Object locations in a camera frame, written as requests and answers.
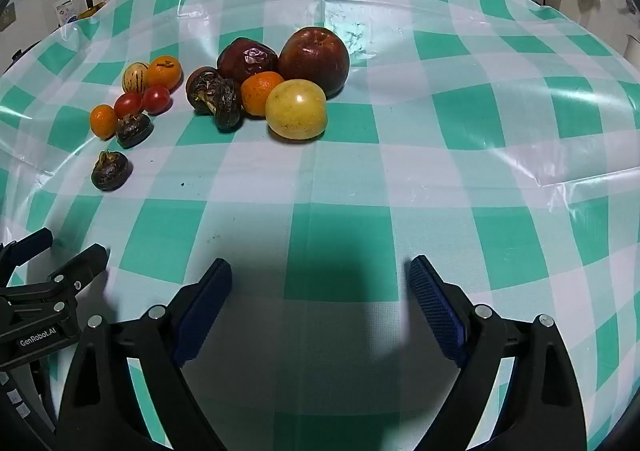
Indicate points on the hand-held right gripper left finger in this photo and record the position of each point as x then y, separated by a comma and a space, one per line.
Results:
205, 316

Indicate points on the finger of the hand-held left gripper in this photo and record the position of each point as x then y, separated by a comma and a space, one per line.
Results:
30, 243
87, 261

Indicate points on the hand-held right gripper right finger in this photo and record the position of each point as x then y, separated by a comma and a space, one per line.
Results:
437, 311

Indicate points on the small striped yellow melon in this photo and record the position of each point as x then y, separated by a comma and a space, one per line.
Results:
135, 77

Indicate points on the wrinkled dark red apple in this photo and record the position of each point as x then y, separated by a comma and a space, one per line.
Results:
247, 58

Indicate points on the dark brown water chestnut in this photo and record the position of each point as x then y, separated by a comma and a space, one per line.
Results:
200, 88
110, 172
229, 106
134, 130

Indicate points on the orange kumquat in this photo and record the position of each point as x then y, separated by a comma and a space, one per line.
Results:
103, 121

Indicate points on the red cherry tomato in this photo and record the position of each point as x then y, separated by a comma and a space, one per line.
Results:
156, 99
128, 105

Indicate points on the black pot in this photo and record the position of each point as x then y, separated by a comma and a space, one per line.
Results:
22, 55

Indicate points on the small speckled orange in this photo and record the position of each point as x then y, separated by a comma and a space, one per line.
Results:
164, 72

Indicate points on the round yellow citrus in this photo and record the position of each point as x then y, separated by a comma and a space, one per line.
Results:
296, 110

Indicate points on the orange tangerine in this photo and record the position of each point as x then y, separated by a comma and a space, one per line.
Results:
257, 93

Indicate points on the white tube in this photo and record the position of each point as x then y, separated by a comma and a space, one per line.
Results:
65, 12

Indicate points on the large red apple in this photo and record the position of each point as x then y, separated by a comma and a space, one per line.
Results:
314, 62

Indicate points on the wall socket plate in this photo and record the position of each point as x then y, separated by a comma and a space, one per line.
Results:
6, 16

